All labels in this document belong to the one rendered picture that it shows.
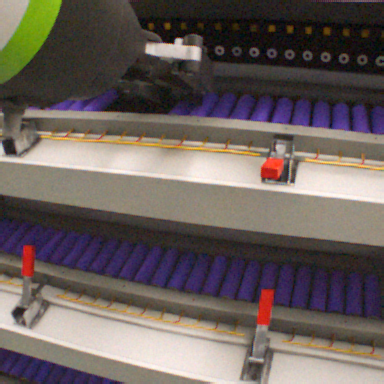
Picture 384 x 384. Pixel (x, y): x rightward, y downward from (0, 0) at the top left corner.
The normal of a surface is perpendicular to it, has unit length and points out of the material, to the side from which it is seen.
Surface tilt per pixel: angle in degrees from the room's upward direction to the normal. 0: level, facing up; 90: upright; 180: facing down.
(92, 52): 116
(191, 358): 22
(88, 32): 109
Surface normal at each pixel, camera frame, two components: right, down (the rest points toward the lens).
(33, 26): 0.81, 0.55
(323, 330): -0.29, 0.54
